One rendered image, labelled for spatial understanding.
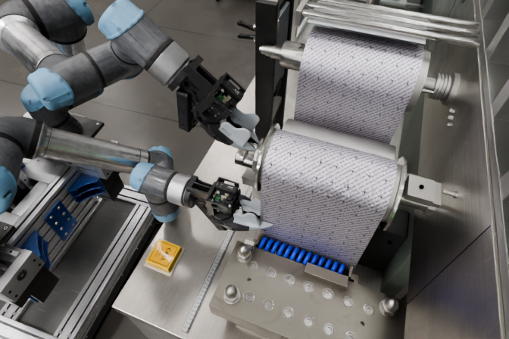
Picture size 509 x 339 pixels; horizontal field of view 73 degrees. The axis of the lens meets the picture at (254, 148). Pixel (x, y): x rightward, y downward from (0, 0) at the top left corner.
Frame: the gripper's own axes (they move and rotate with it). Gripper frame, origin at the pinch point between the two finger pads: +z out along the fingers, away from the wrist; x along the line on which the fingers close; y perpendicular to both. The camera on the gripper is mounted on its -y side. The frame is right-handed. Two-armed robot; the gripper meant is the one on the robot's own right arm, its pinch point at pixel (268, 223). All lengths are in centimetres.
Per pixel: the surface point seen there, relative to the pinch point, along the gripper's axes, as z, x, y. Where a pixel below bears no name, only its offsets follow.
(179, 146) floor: -95, 92, -109
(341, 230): 15.6, -0.3, 7.6
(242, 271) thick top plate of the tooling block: -2.5, -10.6, -5.9
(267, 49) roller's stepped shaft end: -11.7, 30.1, 25.5
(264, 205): -1.1, -0.3, 7.5
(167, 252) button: -25.0, -9.2, -16.5
